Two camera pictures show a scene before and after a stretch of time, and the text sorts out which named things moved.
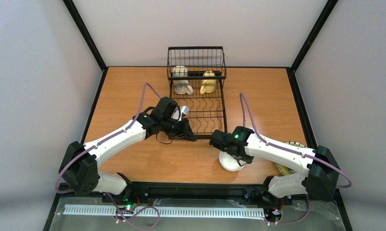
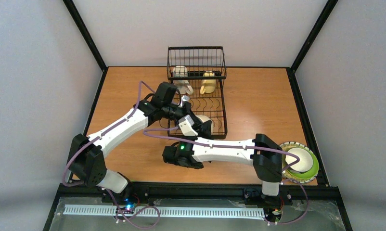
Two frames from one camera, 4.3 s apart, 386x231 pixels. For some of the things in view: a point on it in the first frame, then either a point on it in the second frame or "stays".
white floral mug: x=181 y=87 stays
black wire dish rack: x=197 y=75 stays
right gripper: x=220 y=140 to x=169 y=155
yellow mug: x=209 y=85 stays
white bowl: x=228 y=162 to x=204 y=119
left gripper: x=183 y=129 to x=206 y=128
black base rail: x=260 y=191 stays
